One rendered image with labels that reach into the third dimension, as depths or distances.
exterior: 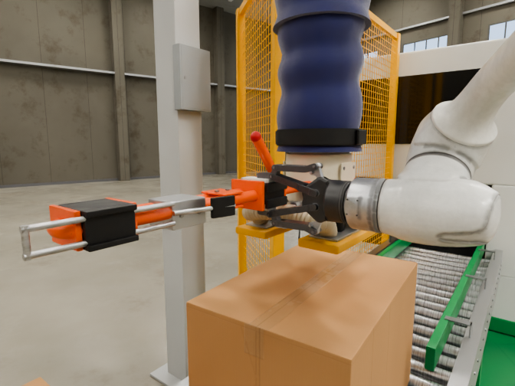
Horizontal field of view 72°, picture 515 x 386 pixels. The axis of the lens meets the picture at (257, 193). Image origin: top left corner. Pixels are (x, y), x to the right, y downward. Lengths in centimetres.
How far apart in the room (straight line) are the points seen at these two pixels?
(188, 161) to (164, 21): 68
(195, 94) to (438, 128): 137
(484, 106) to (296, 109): 40
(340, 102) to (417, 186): 36
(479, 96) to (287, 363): 56
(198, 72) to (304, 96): 106
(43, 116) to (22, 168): 164
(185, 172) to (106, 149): 1094
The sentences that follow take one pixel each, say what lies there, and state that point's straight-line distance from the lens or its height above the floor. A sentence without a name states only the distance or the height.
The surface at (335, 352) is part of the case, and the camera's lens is 71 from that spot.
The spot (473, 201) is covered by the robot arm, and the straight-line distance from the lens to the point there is 55.
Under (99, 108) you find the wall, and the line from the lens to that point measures 1272.
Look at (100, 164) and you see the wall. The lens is 1269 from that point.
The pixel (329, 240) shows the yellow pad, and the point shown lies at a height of 111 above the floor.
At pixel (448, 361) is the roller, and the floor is 54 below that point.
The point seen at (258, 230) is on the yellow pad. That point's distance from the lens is 88.
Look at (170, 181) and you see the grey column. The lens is 187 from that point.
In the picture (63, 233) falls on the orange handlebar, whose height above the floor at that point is 121.
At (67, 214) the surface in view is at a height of 123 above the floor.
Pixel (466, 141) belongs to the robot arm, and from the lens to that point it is 63.
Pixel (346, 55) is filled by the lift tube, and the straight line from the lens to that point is 88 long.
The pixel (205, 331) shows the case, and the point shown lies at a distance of 87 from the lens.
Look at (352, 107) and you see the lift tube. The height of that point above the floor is 140.
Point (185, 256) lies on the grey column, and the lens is 191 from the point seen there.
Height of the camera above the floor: 132
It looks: 8 degrees down
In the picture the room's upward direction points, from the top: straight up
